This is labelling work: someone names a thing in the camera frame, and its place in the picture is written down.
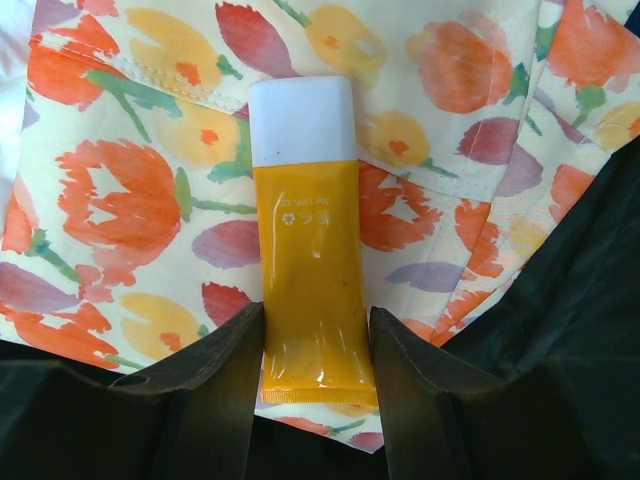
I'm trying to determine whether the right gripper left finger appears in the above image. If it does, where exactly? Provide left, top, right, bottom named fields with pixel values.
left=1, top=303, right=264, bottom=479

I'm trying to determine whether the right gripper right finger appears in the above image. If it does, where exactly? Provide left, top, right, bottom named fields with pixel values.
left=370, top=307, right=639, bottom=479

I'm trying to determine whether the green hard-shell suitcase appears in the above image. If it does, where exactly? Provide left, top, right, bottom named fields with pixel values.
left=0, top=144, right=640, bottom=480

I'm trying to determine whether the orange tube white cap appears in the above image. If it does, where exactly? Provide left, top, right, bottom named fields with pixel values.
left=248, top=76, right=377, bottom=405

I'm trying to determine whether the floral orange cloth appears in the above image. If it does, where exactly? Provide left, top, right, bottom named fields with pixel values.
left=0, top=0, right=640, bottom=454

